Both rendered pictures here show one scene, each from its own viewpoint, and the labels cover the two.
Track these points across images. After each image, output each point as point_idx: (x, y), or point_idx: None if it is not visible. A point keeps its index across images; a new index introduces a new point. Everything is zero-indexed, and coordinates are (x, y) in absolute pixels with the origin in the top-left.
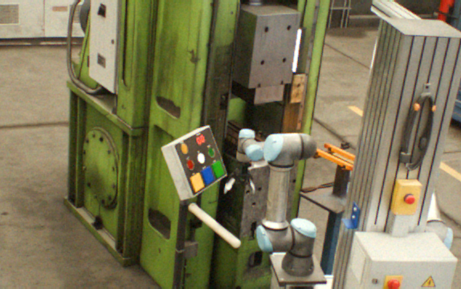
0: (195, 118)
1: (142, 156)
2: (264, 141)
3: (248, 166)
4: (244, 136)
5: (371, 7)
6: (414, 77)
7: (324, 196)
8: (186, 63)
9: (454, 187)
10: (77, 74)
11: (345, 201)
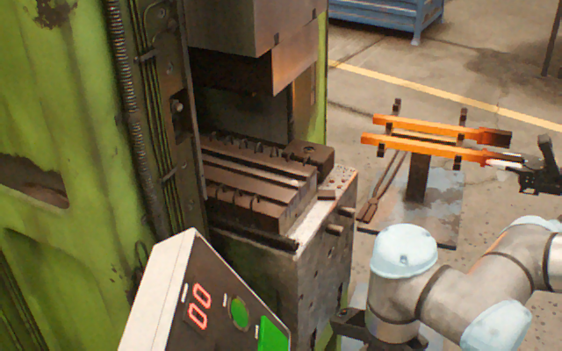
0: (124, 201)
1: (10, 294)
2: (497, 261)
3: (426, 347)
4: (415, 272)
5: None
6: None
7: (402, 213)
8: (28, 39)
9: (395, 92)
10: None
11: (439, 208)
